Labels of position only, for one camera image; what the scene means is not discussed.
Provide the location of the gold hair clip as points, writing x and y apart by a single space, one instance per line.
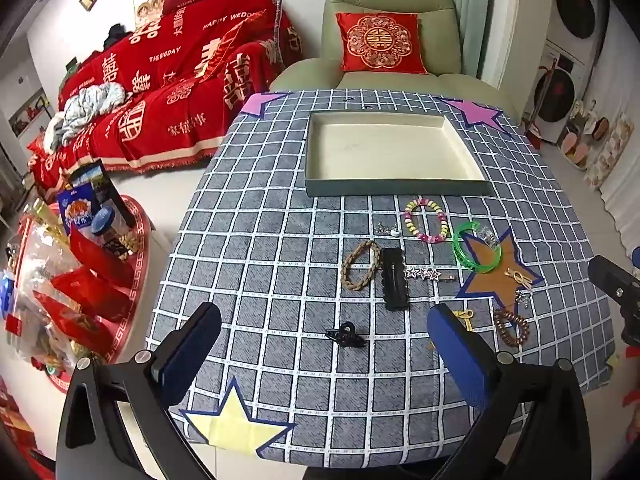
517 277

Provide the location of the red embroidered cushion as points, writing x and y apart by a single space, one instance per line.
382 42

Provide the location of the shallow cream tray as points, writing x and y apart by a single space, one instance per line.
390 145

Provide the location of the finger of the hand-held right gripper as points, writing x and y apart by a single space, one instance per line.
631 330
607 274

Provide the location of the small silver earring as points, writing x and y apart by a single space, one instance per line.
392 232

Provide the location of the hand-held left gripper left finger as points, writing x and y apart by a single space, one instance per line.
190 347

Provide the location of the long black hair clip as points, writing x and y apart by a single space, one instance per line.
395 280

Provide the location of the floor lamp pole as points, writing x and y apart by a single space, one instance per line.
281 5

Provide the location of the dark clothes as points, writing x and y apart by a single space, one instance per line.
117 35

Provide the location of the white stacked dryer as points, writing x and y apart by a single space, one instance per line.
577 0

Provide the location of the dark printed box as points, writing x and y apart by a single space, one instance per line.
107 187

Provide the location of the green plastic bangle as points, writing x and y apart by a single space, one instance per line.
457 250

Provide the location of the pale green curtain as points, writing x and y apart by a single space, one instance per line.
462 10

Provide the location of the row of slippers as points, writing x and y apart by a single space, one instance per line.
585 130

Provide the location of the small black claw clip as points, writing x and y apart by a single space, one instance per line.
347 336

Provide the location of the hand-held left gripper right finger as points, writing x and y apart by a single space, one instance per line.
460 355

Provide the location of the blue snack box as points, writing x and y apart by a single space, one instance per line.
75 207

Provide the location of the white washing machine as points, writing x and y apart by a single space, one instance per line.
560 90

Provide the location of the clear plastic bag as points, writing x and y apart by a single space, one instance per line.
40 260

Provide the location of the round red side table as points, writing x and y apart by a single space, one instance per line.
145 240

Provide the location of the red printed sofa cover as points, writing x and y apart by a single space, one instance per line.
165 110

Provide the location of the grey and white clothes pile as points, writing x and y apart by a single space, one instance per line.
85 105

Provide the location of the grey checked tablecloth with stars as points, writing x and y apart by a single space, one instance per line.
280 240

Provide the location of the jar with blue lid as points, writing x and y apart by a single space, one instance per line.
105 222

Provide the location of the clear hair claw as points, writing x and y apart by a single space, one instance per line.
486 236

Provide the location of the silver star hair clip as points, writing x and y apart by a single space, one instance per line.
425 274

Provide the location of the red cushion with gold trim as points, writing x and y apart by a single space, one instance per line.
227 45

